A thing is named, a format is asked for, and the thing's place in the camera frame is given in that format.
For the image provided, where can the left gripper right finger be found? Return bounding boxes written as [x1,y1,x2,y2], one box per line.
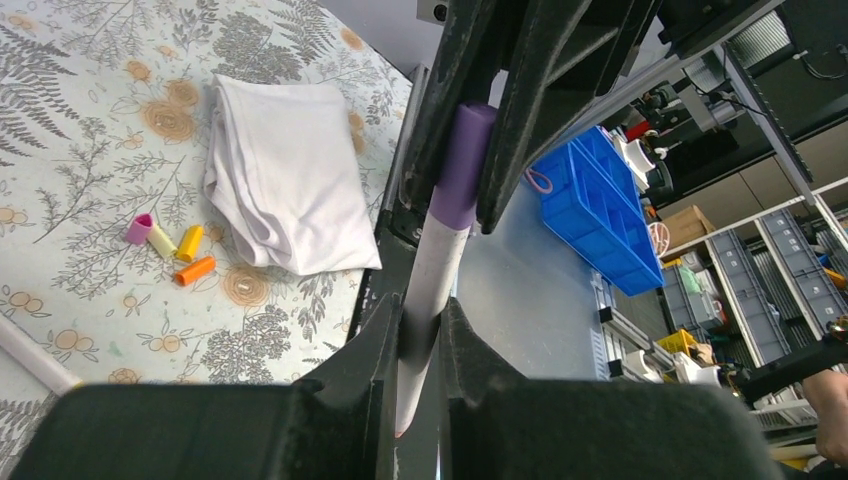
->
[439,300,782,479]

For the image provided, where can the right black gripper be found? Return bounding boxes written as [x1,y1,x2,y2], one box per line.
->
[399,1,775,233]

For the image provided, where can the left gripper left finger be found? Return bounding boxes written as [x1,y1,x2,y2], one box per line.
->
[11,294,402,479]

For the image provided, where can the purple pen cap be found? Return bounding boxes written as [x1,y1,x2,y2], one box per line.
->
[429,102,498,231]

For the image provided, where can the orange pen cap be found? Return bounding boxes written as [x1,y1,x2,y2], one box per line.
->
[174,256,217,287]

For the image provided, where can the white marker pen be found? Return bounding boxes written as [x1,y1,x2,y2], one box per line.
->
[1,315,82,396]

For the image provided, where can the pale yellow pen cap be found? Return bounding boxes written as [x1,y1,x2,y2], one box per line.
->
[146,223,178,259]

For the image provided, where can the pink pen cap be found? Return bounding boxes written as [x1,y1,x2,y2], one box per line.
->
[125,213,154,245]

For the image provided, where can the blue plastic bin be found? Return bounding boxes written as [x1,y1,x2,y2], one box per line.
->
[532,127,664,296]

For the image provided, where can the cardboard box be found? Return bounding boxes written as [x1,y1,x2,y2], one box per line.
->
[662,205,716,250]

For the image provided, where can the white folded cloth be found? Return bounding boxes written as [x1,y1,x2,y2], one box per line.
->
[203,74,382,276]

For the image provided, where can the grey storage shelving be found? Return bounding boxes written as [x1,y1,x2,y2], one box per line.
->
[596,198,848,425]

